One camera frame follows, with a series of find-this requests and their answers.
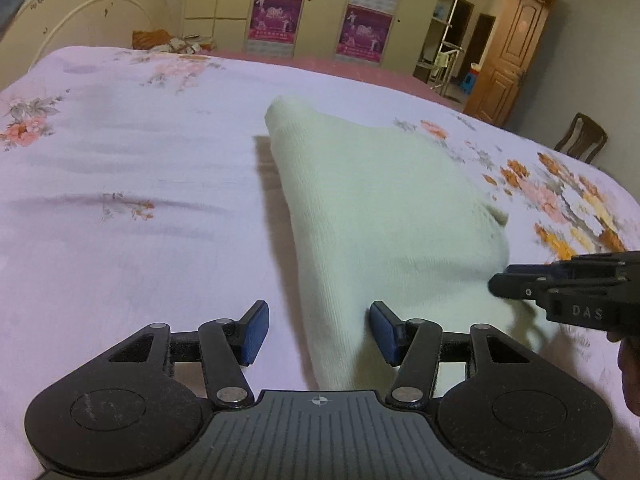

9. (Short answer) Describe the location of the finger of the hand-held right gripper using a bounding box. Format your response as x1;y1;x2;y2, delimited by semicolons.
549;251;640;281
489;271;626;306

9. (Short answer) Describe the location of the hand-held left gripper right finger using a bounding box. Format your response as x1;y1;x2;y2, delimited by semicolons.
369;301;533;408

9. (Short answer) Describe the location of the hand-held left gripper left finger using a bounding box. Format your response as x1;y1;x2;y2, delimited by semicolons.
107;300;271;408

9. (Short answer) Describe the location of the light green towel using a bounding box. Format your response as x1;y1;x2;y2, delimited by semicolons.
264;95;561;391

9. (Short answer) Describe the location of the person's right hand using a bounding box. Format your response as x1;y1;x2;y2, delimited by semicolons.
617;336;640;417

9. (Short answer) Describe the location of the dark wooden chair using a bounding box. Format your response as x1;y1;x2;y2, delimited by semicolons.
552;112;608;166

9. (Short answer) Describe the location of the floral bed sheet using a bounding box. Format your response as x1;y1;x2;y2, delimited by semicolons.
0;45;640;480

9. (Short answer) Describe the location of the brown wooden door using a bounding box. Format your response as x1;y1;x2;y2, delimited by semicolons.
462;0;551;128

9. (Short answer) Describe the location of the cream open shelf unit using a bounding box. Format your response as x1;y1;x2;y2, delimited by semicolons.
412;0;468;86

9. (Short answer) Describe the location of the light patterned pillow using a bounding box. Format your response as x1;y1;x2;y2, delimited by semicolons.
165;35;216;53

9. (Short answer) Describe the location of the orange patterned pillow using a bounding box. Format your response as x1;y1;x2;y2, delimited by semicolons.
131;29;173;52

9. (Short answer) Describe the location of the cream curved headboard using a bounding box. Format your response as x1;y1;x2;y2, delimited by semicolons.
0;0;176;73

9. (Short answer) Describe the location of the purple wall poster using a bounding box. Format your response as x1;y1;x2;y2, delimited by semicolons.
248;0;304;42
336;4;393;56

